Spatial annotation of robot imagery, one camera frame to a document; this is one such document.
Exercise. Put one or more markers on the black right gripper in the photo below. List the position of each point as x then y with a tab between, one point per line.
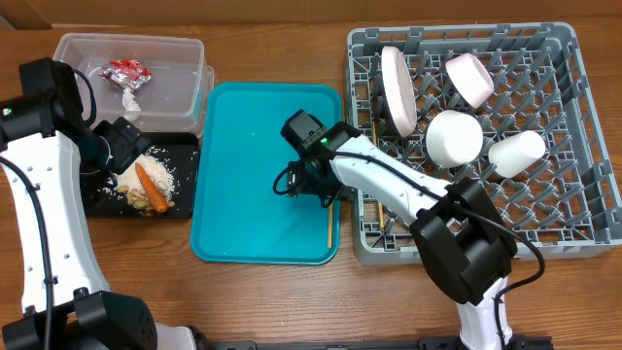
299	182

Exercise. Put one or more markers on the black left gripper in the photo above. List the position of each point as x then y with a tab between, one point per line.
127	141

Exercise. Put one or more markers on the white tissue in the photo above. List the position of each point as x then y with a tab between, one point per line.
132	108

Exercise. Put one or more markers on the wooden chopstick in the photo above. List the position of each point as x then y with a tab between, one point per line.
330	226
379	204

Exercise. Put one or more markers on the orange carrot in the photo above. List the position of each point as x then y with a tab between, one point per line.
154	195

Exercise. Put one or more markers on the red foil wrapper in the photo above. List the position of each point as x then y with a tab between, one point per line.
126	73

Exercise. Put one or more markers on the white plate with food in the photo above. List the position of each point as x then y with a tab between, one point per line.
399	92

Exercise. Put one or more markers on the pale green bowl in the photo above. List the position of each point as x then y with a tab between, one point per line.
453	139

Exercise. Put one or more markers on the pink bowl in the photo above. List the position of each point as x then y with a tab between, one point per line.
470	78

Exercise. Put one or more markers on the white cup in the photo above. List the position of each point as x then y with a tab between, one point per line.
514	154

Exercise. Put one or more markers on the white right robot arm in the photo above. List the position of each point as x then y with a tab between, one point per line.
461	241

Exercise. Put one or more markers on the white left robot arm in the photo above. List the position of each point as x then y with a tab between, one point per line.
46	146

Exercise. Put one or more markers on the grey dishwasher rack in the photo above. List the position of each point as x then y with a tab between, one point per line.
567	203

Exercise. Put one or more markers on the rice and peanut pile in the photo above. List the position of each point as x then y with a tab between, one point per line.
127	188

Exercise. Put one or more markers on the black tray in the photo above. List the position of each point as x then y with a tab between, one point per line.
178	152

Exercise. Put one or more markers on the clear plastic bin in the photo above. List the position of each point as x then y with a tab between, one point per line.
174	99

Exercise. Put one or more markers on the teal serving tray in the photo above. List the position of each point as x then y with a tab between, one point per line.
237	218

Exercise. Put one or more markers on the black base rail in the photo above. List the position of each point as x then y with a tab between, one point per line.
519	342

